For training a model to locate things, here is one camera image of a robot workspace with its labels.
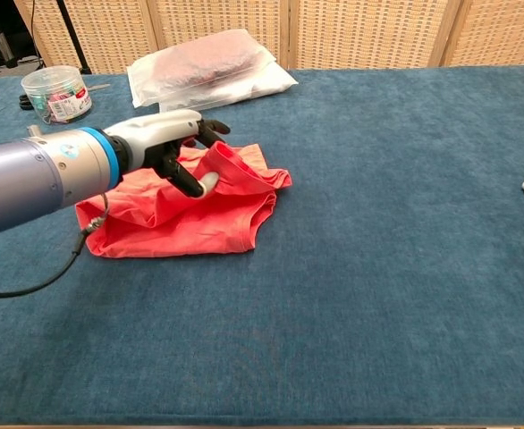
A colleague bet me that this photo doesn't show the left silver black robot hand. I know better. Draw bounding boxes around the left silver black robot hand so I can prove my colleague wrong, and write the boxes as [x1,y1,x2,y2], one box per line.
[103,109,232,198]

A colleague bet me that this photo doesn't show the red t-shirt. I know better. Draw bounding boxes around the red t-shirt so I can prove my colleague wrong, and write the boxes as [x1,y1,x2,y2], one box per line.
[74,140,293,260]

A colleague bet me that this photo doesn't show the clear bag with maroon garment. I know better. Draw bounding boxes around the clear bag with maroon garment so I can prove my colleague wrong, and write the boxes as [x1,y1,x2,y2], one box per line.
[126,29,275,108]

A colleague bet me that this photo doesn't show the clear plastic jar of clips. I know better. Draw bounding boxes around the clear plastic jar of clips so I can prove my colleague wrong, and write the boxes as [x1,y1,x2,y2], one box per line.
[20,65,93,125]

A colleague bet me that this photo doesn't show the white bagged garment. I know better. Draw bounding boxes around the white bagged garment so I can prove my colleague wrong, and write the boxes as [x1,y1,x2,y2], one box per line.
[158,57,300,115]

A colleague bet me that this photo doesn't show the black tripod stand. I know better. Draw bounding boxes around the black tripod stand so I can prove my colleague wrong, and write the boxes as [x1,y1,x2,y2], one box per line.
[55,0,93,75]

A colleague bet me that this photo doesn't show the blue felt table mat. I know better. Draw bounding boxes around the blue felt table mat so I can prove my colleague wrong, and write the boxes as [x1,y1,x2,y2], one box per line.
[0,64,524,428]

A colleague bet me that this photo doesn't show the wicker folding screen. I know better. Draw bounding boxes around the wicker folding screen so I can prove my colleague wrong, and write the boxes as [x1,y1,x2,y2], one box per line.
[13,0,524,75]

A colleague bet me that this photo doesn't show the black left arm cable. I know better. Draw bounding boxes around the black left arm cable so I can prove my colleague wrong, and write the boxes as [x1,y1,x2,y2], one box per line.
[0,191,111,299]

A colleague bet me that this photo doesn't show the black handled scissors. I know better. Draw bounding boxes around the black handled scissors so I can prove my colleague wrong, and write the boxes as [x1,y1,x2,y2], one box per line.
[18,82,111,111]

